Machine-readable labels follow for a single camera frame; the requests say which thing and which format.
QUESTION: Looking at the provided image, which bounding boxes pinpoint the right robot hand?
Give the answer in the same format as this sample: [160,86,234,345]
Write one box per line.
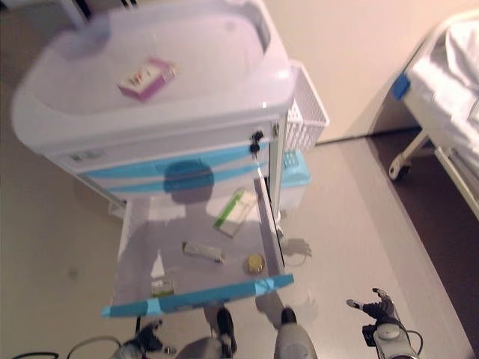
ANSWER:
[346,286,397,328]

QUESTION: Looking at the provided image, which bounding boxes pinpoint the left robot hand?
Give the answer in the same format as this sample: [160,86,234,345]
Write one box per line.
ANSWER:
[129,318,177,356]

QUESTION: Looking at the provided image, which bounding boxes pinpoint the blue white cart drawer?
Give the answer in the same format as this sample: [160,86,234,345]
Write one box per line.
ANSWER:
[100,177,295,319]
[76,140,270,180]
[108,162,269,194]

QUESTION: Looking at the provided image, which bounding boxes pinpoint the purple white medicine box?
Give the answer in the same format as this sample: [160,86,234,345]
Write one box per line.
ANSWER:
[118,55,179,102]

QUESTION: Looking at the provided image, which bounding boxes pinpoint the long grey medicine box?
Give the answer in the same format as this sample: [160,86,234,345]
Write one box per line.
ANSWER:
[182,241,228,265]

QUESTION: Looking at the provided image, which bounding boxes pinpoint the green white medicine box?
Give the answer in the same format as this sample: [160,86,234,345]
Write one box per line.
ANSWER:
[213,188,259,239]

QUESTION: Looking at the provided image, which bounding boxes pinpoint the small green white box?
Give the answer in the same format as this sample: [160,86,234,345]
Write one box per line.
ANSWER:
[150,278,176,299]

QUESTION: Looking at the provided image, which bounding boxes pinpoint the bed caster wheel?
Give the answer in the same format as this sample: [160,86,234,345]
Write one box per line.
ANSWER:
[388,156,411,180]

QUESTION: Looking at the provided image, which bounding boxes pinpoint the blue lid waste bin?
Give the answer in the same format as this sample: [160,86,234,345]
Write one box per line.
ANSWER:
[278,149,312,210]

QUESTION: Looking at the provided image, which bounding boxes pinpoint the black keys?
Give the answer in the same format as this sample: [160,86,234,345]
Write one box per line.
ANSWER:
[248,129,265,155]

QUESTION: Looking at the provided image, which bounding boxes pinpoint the white perforated basket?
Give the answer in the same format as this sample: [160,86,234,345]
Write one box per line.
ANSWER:
[286,59,331,150]

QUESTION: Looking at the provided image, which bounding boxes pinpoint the white blue medical cart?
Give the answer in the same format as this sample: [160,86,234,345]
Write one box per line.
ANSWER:
[10,0,332,319]

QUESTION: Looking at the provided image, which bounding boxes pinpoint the blue bed tag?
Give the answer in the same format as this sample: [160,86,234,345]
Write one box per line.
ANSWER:
[391,73,411,100]

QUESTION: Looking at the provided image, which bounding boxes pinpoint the white hospital bed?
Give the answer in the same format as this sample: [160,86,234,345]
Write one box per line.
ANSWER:
[387,9,479,221]

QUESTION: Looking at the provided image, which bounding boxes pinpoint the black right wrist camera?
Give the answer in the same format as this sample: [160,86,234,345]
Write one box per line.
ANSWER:
[361,325,377,347]

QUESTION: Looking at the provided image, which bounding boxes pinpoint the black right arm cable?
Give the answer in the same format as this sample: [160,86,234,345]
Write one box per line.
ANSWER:
[406,328,424,353]

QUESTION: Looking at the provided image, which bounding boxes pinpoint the black floor cable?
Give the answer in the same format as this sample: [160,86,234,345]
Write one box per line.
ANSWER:
[14,336,120,359]

